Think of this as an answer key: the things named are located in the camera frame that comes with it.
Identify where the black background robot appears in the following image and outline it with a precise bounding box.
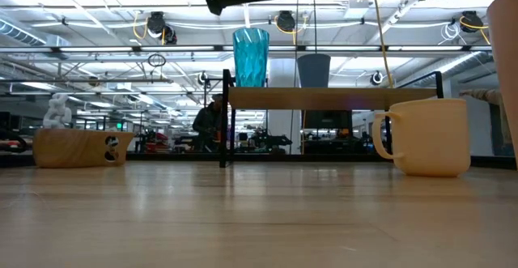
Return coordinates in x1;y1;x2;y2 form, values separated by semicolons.
249;128;293;154

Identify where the teal faceted plastic tumbler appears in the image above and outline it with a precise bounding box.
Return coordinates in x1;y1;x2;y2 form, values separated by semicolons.
232;28;270;88

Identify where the black cable loop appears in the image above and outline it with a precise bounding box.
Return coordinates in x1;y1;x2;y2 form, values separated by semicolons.
146;53;168;68

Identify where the thin black hanging cable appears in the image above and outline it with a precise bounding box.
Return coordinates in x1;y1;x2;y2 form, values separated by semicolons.
312;0;318;55

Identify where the cream ceramic mug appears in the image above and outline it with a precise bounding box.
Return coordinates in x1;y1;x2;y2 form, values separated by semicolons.
371;98;472;178

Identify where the long ceiling light bar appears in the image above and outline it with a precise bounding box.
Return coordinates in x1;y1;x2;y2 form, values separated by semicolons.
0;44;494;55

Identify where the wooden shelf with black frame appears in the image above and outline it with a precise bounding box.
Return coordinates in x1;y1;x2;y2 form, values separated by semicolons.
219;69;445;168

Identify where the person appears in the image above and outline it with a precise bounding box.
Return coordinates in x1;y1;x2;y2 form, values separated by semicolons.
192;93;224;154

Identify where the black metal table frame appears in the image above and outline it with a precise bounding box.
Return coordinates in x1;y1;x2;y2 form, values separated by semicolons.
0;151;518;170

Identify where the peach tall plastic tumbler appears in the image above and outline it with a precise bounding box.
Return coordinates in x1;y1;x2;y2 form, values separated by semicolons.
486;0;518;168

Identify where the wooden mug with holed handle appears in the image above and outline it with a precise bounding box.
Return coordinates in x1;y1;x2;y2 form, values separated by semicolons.
32;128;136;169

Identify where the silver ceiling duct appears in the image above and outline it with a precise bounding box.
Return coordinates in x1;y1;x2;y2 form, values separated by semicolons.
0;16;72;47

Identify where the black monitor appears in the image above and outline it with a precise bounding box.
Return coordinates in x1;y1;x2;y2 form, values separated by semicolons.
303;109;354;131

